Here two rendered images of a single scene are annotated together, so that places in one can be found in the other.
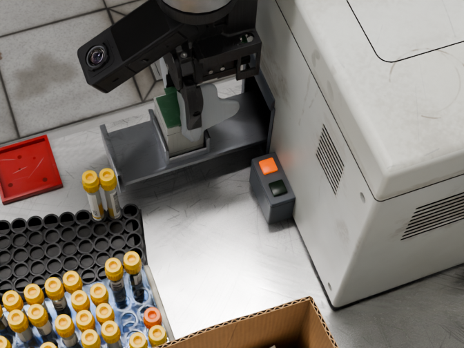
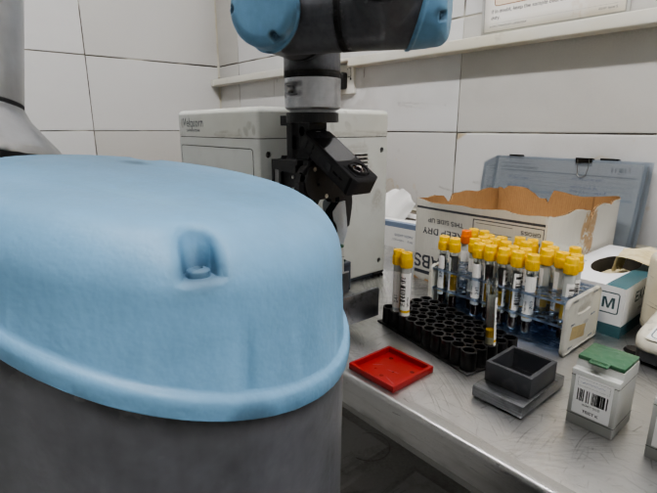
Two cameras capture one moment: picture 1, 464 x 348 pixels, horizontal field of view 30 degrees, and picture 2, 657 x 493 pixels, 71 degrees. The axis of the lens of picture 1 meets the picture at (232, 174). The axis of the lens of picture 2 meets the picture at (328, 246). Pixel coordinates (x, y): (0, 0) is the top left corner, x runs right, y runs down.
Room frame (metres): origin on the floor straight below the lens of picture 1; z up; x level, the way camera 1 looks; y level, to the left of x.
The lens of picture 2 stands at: (0.66, 0.67, 1.15)
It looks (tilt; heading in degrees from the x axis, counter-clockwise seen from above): 14 degrees down; 253
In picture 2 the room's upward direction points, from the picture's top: straight up
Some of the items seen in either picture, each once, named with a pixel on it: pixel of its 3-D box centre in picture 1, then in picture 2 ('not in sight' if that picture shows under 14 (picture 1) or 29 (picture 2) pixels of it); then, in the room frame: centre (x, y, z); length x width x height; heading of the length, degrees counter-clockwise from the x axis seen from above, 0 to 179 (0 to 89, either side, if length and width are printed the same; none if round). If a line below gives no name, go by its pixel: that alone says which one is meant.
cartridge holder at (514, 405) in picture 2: not in sight; (519, 377); (0.34, 0.31, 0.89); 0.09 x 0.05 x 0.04; 24
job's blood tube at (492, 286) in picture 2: not in sight; (490, 320); (0.33, 0.25, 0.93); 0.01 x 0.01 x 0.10
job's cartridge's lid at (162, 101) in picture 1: (178, 105); not in sight; (0.48, 0.06, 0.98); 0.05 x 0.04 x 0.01; 24
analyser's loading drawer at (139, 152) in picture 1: (199, 129); (313, 284); (0.49, 0.04, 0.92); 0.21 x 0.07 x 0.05; 114
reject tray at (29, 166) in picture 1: (25, 168); (390, 367); (0.45, 0.23, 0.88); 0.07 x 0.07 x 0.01; 24
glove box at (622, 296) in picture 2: not in sight; (621, 278); (0.04, 0.16, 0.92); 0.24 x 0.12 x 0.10; 24
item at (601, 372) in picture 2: not in sight; (602, 388); (0.30, 0.37, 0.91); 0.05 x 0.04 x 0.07; 24
